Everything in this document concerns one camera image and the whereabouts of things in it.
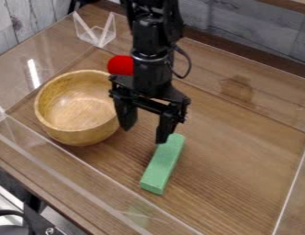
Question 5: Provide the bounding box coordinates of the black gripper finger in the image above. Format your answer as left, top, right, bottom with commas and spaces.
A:
156, 112, 177, 144
113, 97, 137, 131

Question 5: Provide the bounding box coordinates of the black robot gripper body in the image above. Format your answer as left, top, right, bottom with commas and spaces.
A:
109, 59, 191, 123

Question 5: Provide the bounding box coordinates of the green rectangular block stick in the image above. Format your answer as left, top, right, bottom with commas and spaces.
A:
140, 133, 185, 196

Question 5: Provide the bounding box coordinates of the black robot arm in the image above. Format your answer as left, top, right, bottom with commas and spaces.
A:
109, 0, 191, 144

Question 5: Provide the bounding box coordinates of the brown wooden bowl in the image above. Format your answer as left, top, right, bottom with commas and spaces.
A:
33, 70, 119, 146

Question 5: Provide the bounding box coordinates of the red plush radish toy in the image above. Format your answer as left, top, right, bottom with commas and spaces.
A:
107, 55, 133, 75

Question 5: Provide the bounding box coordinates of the black stand under table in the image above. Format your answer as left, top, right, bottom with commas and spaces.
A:
0, 201, 66, 235

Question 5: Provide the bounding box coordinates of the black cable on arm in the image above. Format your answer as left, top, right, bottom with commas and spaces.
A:
169, 44, 192, 80

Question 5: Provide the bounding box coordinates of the clear acrylic corner bracket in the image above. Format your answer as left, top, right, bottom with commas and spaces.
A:
72, 12, 115, 49

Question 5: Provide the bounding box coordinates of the clear acrylic tray wall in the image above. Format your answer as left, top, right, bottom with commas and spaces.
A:
0, 107, 203, 235

